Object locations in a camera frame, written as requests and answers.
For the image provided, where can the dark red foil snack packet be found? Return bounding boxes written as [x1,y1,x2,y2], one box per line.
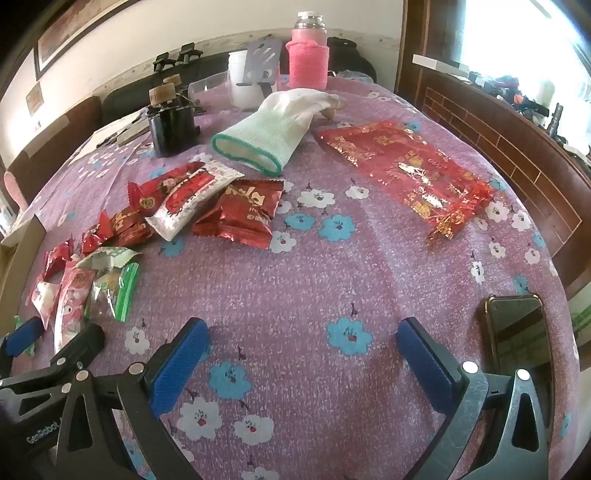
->
[191,178,286,251]

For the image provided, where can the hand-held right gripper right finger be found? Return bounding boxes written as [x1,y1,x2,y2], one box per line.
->
[396,316,561,480]

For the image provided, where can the framed wall picture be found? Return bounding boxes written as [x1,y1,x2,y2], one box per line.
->
[34,0,144,79]

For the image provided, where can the black bag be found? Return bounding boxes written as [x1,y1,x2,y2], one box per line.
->
[325,37,377,84]

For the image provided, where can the purple floral tablecloth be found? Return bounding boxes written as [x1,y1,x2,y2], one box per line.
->
[9,74,583,480]

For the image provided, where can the small white red packet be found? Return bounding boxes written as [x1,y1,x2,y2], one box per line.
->
[30,281,62,330]

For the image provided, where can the brown wooden cabinet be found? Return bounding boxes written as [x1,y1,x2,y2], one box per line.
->
[397,0,591,301]

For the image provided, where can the black smartphone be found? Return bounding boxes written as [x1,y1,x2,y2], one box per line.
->
[484,294,557,444]

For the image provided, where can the pink soft object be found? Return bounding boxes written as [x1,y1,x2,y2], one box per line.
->
[4,171,28,217]

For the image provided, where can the black jar with cork lid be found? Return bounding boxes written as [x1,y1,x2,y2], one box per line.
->
[148,83,200,158]
[163,74,195,109]

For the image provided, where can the white plastic cup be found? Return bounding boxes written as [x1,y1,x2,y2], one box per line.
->
[228,51,278,110]

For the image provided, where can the white green snack packet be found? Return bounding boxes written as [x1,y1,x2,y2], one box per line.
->
[76,247,144,271]

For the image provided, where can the red gold-printed bag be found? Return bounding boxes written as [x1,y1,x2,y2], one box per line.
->
[316,121,496,241]

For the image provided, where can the small red candy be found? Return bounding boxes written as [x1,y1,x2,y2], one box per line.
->
[81,210,114,254]
[42,237,75,280]

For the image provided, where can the black sofa backrest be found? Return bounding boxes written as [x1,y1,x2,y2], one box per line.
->
[102,51,232,121]

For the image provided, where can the brown sofa cushion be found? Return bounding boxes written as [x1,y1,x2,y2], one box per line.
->
[0,95,105,185]

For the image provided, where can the cardboard box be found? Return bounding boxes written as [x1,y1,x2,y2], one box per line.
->
[0,213,47,301]

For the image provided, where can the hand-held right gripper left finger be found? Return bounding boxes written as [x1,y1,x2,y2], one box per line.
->
[55,318,213,480]

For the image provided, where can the clear plastic container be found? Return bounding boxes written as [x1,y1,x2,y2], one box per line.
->
[187,74,232,109]

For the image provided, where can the clear snack packet green edge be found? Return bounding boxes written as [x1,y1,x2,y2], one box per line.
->
[90,262,140,323]

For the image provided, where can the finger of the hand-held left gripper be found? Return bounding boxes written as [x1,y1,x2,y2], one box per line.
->
[0,316,44,370]
[0,322,106,416]

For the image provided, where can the red snack packet gold print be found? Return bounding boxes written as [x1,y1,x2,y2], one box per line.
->
[108,209,155,247]

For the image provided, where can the white glove green cuff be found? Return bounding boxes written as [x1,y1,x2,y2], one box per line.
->
[211,89,345,177]

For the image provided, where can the white paper sheet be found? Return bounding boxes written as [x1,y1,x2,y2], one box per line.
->
[69,121,139,160]

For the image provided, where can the bottle with pink knitted sleeve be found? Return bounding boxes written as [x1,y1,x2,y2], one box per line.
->
[285,11,329,90]

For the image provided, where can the small wall plaque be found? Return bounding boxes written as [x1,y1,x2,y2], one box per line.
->
[25,83,44,116]

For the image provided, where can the pink snack packet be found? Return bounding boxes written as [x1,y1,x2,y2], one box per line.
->
[53,261,98,356]

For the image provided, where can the green printed box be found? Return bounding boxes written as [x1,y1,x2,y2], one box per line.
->
[569,295,591,361]

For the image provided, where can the white flat box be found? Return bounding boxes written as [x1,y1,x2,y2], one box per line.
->
[412,54,469,77]

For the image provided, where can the pile of dark tools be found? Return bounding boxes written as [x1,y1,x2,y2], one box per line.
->
[468,69,591,158]

